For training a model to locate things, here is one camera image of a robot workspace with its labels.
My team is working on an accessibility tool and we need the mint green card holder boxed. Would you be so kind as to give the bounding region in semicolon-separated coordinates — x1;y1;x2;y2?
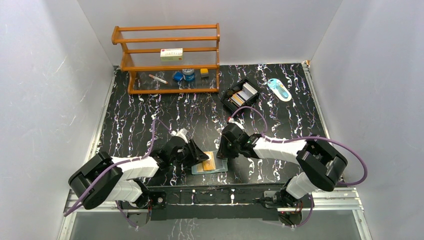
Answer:
191;151;228;175

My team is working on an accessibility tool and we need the stack of cards in box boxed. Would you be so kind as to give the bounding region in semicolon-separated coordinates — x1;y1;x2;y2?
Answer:
229;82;258;107

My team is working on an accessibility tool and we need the black card storage box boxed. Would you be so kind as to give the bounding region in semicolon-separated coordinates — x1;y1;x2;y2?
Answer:
220;78;262;113

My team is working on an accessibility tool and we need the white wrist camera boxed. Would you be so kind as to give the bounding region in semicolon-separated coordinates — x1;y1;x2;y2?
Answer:
228;117;245;131
171;128;189;144

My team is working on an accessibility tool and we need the orange gold credit card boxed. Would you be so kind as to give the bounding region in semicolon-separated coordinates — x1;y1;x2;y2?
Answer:
202;151;216;171

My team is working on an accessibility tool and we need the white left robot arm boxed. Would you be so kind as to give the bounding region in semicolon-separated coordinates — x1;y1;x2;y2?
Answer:
68;136;214;210

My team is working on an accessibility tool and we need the blue square lid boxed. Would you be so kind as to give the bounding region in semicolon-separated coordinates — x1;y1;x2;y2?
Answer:
172;72;184;82

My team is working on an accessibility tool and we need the orange wooden shelf rack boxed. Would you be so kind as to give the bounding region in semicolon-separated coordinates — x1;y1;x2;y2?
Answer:
111;23;221;95

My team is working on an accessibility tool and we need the silver aluminium rail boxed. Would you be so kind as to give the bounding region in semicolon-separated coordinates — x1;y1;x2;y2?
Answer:
64;187;365;213

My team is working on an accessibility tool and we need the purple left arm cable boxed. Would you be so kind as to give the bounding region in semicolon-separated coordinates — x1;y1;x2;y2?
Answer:
63;118;175;218

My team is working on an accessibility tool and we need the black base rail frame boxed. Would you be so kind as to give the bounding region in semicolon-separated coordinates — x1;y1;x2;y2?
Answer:
125;181;335;222

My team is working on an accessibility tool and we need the white medicine box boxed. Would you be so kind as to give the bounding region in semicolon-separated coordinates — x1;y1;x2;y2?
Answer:
160;48;184;62

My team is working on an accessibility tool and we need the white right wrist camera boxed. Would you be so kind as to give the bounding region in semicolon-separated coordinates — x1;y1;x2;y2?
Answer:
228;117;245;131

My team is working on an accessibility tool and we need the blue white packaged tool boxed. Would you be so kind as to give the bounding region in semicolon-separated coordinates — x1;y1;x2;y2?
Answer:
267;78;292;102

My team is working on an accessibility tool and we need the yellow black sponge block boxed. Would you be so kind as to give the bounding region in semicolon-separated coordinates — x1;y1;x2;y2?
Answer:
200;68;209;79

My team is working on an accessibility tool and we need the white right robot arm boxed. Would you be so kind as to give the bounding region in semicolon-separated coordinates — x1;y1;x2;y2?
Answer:
217;123;348;208

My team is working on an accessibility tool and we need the red white pen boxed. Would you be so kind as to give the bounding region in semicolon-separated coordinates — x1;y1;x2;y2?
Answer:
148;74;168;84

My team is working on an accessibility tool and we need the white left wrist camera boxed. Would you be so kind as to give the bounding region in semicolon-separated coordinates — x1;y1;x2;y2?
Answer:
171;128;189;144

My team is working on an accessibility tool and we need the blue round jar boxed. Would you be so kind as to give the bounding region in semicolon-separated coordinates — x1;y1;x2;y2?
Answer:
181;68;196;82

